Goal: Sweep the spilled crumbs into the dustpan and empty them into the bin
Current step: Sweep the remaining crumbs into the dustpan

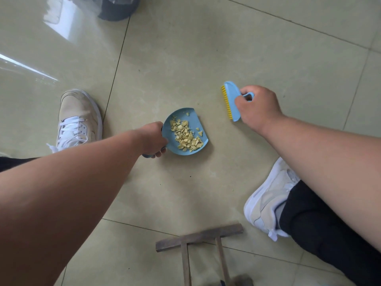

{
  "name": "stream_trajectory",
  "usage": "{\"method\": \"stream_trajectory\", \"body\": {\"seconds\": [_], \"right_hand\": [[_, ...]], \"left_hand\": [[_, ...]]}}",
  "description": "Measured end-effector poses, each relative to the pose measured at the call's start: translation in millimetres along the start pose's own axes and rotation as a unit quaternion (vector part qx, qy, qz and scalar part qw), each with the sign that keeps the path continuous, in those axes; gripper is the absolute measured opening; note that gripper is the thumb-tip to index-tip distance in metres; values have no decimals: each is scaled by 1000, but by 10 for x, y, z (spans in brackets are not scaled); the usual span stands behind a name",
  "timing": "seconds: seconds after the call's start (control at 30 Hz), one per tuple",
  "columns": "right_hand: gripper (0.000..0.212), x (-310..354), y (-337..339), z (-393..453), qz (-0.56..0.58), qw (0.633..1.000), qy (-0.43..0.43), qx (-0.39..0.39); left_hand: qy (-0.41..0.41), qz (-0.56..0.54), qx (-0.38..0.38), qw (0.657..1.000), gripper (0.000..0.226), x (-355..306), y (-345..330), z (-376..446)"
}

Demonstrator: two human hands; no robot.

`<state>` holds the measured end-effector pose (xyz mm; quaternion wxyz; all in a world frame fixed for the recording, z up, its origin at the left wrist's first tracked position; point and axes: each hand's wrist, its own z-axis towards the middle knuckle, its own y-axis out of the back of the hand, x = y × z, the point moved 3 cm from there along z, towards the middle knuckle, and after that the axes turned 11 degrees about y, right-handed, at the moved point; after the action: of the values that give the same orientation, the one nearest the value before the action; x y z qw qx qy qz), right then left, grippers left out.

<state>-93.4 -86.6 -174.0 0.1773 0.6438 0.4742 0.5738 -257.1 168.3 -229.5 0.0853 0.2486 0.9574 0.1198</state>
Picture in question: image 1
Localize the person's left forearm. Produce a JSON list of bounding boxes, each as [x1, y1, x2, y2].
[[0, 130, 143, 286]]

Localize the person's right hand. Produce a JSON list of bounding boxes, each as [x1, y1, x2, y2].
[[234, 85, 285, 136]]

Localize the person's left white shoe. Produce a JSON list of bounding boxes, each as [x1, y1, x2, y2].
[[46, 89, 103, 154]]

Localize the person's white shoe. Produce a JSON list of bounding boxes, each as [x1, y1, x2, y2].
[[243, 157, 300, 242], [46, 89, 103, 154]]

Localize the person's left hand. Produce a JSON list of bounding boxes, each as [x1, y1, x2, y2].
[[134, 121, 169, 159]]

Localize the person's black trousers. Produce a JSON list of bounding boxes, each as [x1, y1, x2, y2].
[[0, 157, 381, 286]]

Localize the grey bin with plastic bag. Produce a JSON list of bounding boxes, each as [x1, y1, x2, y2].
[[97, 0, 141, 22]]

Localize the wooden folding stool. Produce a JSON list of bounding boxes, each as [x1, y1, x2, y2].
[[155, 223, 254, 286]]

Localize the blue brush yellow bristles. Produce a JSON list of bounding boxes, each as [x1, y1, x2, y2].
[[221, 81, 255, 122]]

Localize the person's right white shoe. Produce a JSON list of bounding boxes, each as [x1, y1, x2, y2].
[[243, 157, 300, 242]]

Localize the pile of yellow crumbs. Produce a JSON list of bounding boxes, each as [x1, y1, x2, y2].
[[169, 111, 205, 153]]

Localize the person's right forearm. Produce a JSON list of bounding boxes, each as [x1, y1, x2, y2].
[[262, 114, 381, 252]]

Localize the blue plastic dustpan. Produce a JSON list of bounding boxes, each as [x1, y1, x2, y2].
[[142, 107, 209, 159]]

